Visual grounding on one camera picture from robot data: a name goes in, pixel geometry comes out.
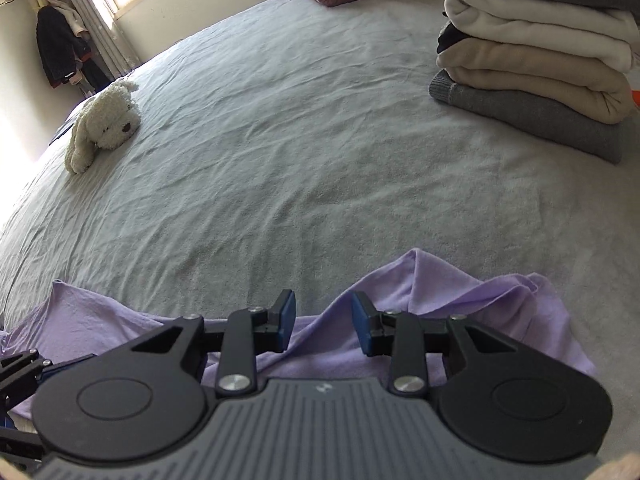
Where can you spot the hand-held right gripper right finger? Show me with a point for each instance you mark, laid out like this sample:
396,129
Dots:
362,325

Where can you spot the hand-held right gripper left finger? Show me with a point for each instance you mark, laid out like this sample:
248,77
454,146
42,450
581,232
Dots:
285,320

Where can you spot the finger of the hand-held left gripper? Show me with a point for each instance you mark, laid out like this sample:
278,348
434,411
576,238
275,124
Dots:
22,372
17,442

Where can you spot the purple pants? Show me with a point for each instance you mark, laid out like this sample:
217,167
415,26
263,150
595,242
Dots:
475,305

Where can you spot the dark flat object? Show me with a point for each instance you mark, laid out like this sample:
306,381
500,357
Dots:
62,132

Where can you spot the white plush dog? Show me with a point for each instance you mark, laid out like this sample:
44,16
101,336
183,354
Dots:
102,120

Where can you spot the grey knit sweater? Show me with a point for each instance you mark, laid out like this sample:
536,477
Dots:
540,120

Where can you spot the small black folded garment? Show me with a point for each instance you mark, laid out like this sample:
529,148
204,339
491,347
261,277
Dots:
447,40

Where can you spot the beige folded garment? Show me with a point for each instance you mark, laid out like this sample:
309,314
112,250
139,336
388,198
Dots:
540,80

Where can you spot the dark hanging jacket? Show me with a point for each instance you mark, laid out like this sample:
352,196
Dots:
60,45

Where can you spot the white folded garment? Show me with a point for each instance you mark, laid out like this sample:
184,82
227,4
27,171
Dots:
540,25

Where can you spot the grey star curtain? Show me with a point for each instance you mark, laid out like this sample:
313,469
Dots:
95,15

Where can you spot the pale hanging garment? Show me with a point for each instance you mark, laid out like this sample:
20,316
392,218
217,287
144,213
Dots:
67,10

